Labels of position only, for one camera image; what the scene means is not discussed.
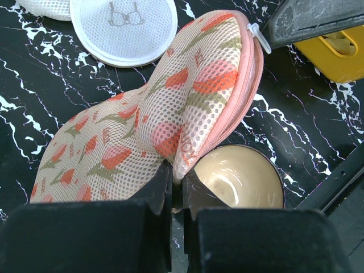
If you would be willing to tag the pink floral mesh laundry bag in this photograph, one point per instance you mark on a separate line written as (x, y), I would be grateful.
(199, 92)

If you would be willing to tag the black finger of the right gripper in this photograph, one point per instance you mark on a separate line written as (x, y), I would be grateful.
(297, 20)

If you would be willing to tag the yellow plastic basket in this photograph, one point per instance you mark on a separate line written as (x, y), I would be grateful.
(338, 55)

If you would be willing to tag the round white mesh laundry bag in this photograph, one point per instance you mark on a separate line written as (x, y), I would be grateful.
(125, 33)

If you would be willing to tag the beige bowl with brown rim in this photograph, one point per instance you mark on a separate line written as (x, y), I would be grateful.
(241, 177)

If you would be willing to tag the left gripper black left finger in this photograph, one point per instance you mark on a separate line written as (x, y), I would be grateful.
(104, 236)

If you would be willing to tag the cream mesh laundry bag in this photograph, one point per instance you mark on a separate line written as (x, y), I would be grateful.
(54, 9)

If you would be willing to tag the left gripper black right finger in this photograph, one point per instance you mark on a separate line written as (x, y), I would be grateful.
(218, 238)

